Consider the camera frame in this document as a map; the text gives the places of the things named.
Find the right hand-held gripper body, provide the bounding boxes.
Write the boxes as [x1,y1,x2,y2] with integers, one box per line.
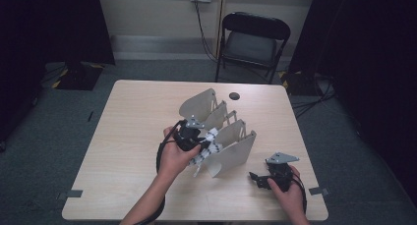
[265,151,300,192]

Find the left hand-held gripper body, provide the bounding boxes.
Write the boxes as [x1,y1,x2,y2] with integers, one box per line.
[172,115,206,152]

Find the white black-striped cloth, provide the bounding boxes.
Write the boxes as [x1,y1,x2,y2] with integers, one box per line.
[188,127,224,179]

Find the grey metal divider rack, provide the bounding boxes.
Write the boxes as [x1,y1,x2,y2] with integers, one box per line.
[178,87,258,179]

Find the person's right hand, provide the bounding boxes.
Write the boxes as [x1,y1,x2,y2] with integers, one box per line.
[267,165,307,219]

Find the person's left hand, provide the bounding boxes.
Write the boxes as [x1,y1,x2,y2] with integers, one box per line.
[158,126,202,182]

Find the grey tape strip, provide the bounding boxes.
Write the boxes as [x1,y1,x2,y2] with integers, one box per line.
[56,189,84,200]
[308,187,329,197]

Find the black folding chair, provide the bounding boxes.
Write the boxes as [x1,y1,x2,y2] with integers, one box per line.
[214,11,292,85]

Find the black stand base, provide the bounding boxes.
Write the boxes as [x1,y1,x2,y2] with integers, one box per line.
[52,61,105,91]

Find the black curtain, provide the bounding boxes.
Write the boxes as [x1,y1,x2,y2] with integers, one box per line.
[0,0,116,144]
[288,0,417,197]

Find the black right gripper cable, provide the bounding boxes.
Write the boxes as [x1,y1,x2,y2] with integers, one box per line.
[289,172,308,216]

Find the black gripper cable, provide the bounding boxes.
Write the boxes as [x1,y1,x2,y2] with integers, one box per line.
[134,120,186,225]
[289,172,308,216]

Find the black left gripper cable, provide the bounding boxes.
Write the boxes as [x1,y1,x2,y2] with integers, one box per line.
[134,120,186,225]

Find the black floor cables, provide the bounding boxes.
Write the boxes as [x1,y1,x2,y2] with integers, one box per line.
[289,72,337,120]

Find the black wall socket cable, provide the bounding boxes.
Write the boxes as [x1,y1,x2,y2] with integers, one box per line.
[193,0,219,64]

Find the beige wall conduit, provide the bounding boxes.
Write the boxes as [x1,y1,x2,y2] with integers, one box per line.
[214,0,228,57]

